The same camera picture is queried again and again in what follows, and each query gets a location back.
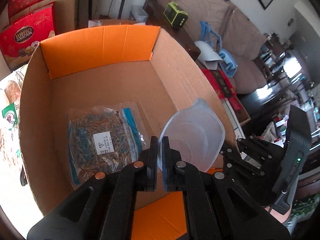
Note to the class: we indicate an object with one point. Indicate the red Ferrero gift box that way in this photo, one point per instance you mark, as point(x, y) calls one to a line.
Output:
point(19, 40)

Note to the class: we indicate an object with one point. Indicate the red tin box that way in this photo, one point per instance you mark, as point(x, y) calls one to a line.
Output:
point(223, 87)

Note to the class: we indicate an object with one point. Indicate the blue plastic frame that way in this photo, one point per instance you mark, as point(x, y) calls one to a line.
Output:
point(212, 38)

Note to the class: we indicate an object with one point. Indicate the green black cube device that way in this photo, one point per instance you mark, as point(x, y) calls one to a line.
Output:
point(175, 15)

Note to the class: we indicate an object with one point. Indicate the clear plastic measuring cup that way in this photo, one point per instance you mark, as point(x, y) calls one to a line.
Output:
point(197, 133)

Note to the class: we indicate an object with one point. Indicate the zip bag of dried herbs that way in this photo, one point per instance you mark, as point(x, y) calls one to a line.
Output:
point(103, 139)

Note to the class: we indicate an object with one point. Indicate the white curved plastic device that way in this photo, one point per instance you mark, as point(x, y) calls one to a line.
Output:
point(207, 54)

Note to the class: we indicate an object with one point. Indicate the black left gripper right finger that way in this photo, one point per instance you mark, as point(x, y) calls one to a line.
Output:
point(215, 207)

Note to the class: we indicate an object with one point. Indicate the brown sofa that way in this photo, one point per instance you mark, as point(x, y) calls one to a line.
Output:
point(239, 35)

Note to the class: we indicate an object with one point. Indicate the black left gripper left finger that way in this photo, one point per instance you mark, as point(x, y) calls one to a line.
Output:
point(102, 207)

